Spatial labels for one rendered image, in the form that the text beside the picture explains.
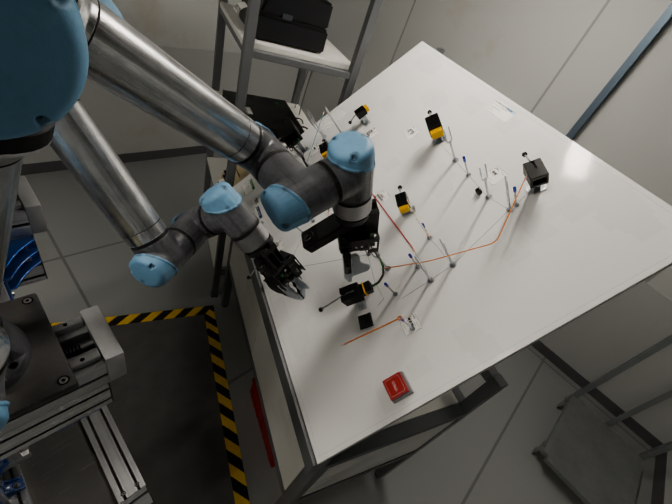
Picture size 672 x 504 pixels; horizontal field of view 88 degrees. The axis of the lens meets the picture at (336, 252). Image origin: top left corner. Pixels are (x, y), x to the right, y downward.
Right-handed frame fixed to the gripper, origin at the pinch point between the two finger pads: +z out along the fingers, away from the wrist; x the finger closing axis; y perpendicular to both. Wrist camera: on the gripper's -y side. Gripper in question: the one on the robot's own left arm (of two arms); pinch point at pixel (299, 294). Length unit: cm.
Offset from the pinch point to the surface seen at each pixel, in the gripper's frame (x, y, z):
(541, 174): 56, 37, 4
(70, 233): -40, -197, -23
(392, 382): -2.2, 23.7, 21.5
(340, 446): -21.3, 17.1, 28.3
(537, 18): 235, -40, 25
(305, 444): -27.0, 8.5, 27.6
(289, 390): -19.9, -3.8, 22.7
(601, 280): 41, 53, 21
